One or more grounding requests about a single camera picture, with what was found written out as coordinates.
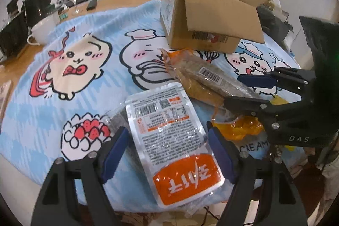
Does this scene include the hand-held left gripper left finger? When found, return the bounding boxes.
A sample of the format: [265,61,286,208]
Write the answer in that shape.
[30,126,130,226]

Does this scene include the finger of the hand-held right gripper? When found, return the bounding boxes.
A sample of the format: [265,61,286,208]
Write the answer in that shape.
[223,97,314,124]
[237,66,317,100]

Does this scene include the dark snack in clear wrapper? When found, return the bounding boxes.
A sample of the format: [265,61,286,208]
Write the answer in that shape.
[102,106,152,182]

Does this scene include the blue cartoon printed blanket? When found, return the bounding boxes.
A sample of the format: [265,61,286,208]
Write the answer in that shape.
[0,0,303,214]

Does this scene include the white mug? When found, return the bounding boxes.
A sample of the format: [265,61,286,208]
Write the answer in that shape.
[27,15,58,46]

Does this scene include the brown snack packet orange wrapper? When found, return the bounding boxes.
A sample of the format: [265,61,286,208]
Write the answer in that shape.
[158,48,268,141]

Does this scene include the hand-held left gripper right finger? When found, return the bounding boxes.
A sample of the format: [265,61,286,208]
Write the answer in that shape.
[206,121,309,226]

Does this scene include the thin dark cable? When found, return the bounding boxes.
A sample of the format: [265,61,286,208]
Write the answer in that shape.
[203,205,221,226]

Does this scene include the silver pouch with orange label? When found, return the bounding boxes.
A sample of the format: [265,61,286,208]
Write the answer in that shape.
[125,82,225,208]

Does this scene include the cardboard box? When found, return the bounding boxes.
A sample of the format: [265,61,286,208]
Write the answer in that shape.
[147,0,277,54]

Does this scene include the dark bag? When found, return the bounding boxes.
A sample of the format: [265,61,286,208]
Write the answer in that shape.
[255,0,295,50]

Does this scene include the glossy black box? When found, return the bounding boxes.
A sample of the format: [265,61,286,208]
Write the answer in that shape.
[6,0,29,18]
[0,14,30,57]
[23,0,54,28]

